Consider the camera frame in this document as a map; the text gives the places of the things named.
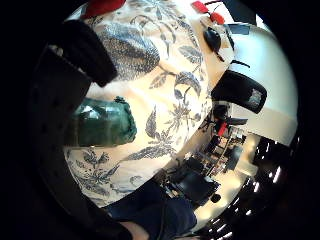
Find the white blue floral tablecloth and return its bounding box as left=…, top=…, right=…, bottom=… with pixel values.
left=63, top=0, right=214, bottom=208

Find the white desk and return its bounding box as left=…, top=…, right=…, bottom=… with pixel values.
left=226, top=22, right=299, bottom=147

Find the small red flat object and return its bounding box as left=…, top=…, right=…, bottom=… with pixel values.
left=209, top=11, right=226, bottom=26
left=191, top=0, right=210, bottom=15

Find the green glossy cloth bundle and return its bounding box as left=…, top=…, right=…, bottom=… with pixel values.
left=66, top=95, right=138, bottom=148

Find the black office chair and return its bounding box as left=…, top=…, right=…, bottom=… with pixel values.
left=211, top=69, right=268, bottom=115

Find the red cloth item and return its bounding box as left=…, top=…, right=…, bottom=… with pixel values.
left=81, top=0, right=128, bottom=20

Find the the person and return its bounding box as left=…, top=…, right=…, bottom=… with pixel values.
left=103, top=179, right=198, bottom=240

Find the black computer monitor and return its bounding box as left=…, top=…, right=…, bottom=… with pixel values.
left=173, top=159, right=222, bottom=206

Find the black rounded device with cable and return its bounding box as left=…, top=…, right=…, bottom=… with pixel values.
left=202, top=26, right=226, bottom=63

